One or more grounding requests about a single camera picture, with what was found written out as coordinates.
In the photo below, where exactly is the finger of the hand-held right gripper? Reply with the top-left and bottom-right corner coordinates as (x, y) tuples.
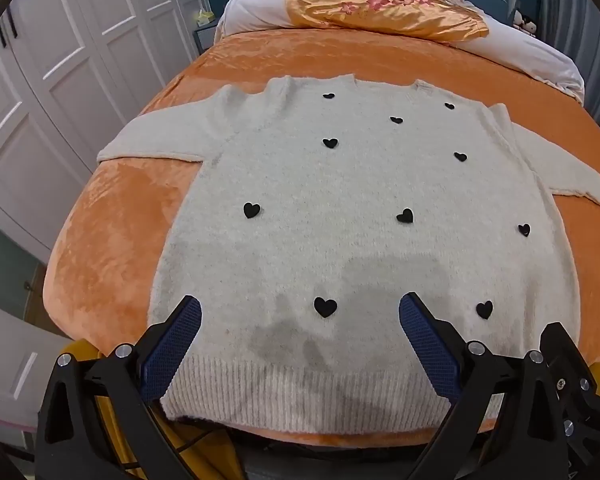
(539, 321), (600, 480)

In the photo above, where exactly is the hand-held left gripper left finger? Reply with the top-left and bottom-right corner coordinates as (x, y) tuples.
(35, 295), (203, 480)

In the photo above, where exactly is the black and white plush toy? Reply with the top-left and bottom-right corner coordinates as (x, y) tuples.
(511, 9), (539, 37)

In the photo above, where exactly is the cream sweater with black hearts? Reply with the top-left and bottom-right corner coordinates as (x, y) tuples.
(96, 74), (600, 433)

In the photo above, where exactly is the orange floral satin pillow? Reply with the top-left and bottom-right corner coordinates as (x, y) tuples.
(285, 0), (490, 42)

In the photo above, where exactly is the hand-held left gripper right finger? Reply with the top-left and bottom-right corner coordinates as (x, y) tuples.
(398, 292), (574, 480)

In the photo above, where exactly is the yellow plastic object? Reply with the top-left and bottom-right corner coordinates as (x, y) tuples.
(65, 337), (246, 480)

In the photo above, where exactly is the white panelled wardrobe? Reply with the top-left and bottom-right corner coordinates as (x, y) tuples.
(0, 0), (255, 266)

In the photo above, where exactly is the orange plush blanket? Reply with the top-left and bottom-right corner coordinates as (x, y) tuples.
(42, 27), (600, 448)

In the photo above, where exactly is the white panelled door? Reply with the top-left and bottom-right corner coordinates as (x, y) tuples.
(0, 296), (67, 433)

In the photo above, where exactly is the blue nightstand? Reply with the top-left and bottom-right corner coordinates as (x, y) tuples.
(194, 22), (222, 60)

